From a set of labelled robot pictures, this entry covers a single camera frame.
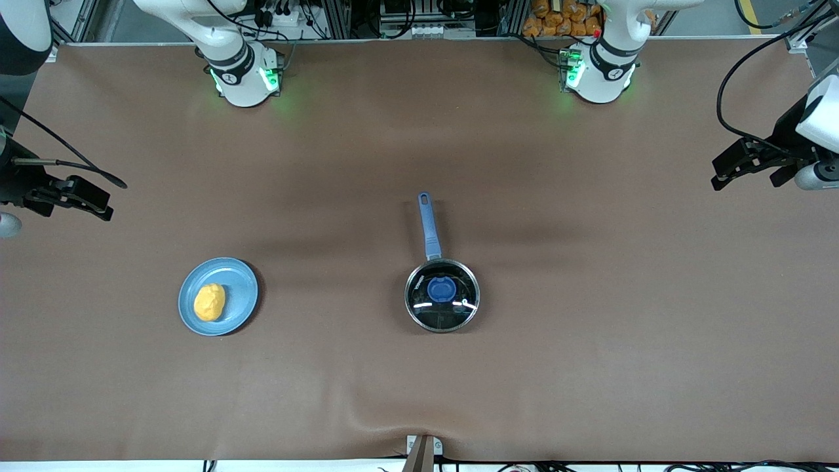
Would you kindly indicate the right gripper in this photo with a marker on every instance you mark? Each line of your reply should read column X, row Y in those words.
column 16, row 182

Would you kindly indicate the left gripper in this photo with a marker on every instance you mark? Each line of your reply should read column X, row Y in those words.
column 784, row 138

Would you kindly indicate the yellow potato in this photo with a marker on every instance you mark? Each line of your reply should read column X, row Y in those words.
column 210, row 303

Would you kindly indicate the glass lid with blue knob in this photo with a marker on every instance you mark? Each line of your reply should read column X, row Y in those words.
column 440, row 289

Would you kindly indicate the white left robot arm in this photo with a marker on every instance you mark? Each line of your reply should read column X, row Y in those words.
column 603, row 78

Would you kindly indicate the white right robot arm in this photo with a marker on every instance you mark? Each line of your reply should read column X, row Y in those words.
column 242, row 78

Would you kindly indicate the blue round plate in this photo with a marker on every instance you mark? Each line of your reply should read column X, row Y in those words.
column 239, row 288

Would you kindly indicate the white power strip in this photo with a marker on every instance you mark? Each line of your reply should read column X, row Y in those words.
column 429, row 30

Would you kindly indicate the brown table cover mat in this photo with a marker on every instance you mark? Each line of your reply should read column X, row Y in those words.
column 419, row 393

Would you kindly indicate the metal table edge clamp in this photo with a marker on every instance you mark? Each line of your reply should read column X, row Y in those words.
column 423, row 452

